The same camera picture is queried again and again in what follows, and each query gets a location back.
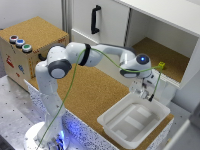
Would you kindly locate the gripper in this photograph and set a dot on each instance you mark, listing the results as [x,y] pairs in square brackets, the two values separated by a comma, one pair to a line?
[138,85]

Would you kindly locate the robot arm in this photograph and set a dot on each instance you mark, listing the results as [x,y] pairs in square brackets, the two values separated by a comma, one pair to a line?
[55,85]

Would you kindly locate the yellow block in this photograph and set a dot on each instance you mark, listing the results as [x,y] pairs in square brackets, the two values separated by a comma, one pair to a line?
[161,65]

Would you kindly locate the white cabinet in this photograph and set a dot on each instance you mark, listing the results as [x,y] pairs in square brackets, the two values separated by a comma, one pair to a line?
[160,11]

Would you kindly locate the white plastic box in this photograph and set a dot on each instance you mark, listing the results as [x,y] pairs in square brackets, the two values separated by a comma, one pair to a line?
[133,121]

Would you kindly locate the white sliding door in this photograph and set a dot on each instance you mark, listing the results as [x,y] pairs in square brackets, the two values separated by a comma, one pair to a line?
[113,20]

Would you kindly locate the green button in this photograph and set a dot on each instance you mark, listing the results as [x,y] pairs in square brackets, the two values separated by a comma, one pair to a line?
[26,48]

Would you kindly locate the wooden drawer box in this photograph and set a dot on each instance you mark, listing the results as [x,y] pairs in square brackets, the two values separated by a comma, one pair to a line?
[33,30]

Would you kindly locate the blue button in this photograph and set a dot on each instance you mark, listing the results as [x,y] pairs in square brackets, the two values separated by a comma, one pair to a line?
[20,42]

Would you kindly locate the red button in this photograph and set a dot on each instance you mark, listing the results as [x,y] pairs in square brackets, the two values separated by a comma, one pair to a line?
[13,39]

